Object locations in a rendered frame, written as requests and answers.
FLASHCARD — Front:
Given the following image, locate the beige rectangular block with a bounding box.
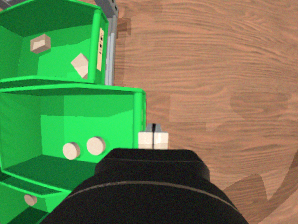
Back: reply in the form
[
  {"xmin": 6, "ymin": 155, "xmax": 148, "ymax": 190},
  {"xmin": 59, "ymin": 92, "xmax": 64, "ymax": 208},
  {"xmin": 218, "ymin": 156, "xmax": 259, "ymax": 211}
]
[
  {"xmin": 71, "ymin": 53, "xmax": 88, "ymax": 79},
  {"xmin": 30, "ymin": 34, "xmax": 51, "ymax": 54}
]

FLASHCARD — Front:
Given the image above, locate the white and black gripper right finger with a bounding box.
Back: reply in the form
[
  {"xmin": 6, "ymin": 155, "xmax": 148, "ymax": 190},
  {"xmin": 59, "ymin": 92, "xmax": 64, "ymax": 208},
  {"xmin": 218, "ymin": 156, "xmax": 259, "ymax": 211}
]
[{"xmin": 153, "ymin": 124, "xmax": 168, "ymax": 149}]

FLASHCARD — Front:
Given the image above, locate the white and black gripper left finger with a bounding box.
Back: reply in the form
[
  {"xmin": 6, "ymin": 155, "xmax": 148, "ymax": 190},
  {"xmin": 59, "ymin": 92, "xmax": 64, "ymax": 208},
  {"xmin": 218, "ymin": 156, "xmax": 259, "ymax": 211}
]
[{"xmin": 138, "ymin": 123, "xmax": 154, "ymax": 149}]

